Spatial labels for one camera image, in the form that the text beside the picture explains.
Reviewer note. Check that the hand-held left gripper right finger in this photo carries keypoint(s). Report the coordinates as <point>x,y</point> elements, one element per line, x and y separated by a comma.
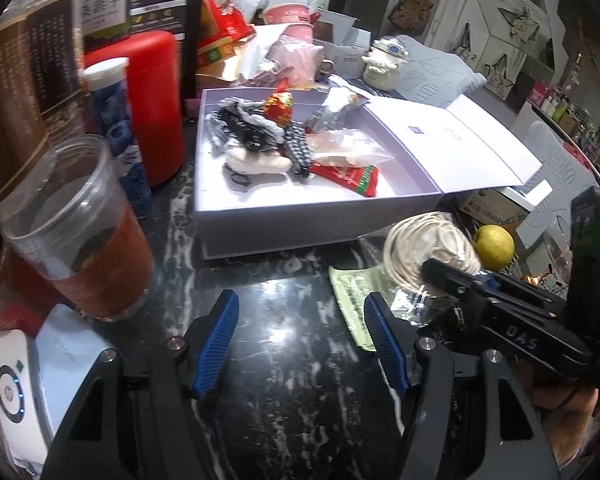
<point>385,345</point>

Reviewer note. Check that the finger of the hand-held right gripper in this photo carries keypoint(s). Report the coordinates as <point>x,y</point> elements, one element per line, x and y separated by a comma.
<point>455,282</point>
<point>470,327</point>

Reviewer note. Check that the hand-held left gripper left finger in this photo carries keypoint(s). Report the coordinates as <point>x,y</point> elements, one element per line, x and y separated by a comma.
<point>215,345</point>

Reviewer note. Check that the pale green paper packet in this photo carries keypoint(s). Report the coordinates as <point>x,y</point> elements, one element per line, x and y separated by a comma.
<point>352,300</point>

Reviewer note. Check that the lavender cardboard box with lid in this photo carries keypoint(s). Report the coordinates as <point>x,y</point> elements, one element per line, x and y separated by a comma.
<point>410,160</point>

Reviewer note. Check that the red snack packet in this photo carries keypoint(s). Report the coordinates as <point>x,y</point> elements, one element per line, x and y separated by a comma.
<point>352,177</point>

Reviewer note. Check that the clear zip bag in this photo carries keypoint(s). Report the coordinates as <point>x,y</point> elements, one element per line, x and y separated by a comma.
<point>350,145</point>

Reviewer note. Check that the white fluffy pad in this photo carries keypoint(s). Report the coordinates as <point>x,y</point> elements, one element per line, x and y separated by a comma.
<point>257,160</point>

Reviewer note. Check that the black white fabric bundle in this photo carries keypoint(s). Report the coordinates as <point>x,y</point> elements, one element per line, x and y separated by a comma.
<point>245,125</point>

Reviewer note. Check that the red gold patterned packet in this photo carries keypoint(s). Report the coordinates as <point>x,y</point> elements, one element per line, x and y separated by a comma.
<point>279,107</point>

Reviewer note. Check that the person's right hand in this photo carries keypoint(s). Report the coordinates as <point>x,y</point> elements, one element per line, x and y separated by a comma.
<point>565,415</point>

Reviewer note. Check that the yellow lemon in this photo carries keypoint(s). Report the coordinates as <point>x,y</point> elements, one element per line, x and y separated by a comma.
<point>494,246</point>

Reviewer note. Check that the white printed medicine box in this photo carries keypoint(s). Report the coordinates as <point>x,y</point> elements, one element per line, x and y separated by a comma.
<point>490,212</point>

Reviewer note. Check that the white blue carton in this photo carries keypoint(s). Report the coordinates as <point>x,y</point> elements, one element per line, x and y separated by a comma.
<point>527,192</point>

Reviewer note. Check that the light blue covered chair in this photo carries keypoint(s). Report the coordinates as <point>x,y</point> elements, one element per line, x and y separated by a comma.
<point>435,72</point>
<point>555,175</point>

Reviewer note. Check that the light blue box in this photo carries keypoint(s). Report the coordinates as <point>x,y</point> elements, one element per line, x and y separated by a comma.
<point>75,360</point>

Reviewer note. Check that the clear plastic cup orange label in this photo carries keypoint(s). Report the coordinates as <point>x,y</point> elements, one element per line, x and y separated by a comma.
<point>90,255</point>

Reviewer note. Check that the row of cosmetic bottles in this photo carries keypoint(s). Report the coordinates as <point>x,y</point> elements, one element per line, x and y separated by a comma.
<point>570,115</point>

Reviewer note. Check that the white round-button device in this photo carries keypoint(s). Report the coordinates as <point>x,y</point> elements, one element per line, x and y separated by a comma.
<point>12,390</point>

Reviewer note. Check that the white tote bag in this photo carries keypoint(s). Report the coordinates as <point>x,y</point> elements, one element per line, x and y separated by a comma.
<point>500,80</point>
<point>466,45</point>

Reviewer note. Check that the blue patterned tube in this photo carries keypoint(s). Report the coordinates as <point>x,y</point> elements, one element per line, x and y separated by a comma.
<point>122,145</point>

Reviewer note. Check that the white astronaut figurine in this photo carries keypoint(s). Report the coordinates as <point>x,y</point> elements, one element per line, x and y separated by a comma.
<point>382,67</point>

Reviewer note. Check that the red canister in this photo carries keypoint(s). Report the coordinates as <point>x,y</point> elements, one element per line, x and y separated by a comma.
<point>150,105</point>

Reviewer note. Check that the small brown mug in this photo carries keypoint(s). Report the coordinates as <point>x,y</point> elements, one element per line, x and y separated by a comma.
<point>325,70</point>

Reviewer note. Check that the white carton with vials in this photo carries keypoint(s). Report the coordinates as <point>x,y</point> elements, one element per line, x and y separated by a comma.
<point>342,47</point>

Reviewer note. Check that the brown patterned tote bag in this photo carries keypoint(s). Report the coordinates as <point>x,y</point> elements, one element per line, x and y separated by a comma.
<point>410,7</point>

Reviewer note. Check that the pink cup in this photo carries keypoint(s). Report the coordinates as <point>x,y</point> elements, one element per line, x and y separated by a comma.
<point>290,20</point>

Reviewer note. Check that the red snack bags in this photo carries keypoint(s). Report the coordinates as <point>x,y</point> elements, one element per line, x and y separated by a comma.
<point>222,30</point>

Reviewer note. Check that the brown filled plastic jar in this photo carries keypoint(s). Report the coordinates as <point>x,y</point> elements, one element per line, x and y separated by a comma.
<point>25,85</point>

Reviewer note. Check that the black printed box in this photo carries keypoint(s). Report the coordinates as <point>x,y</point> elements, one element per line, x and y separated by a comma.
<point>160,0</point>

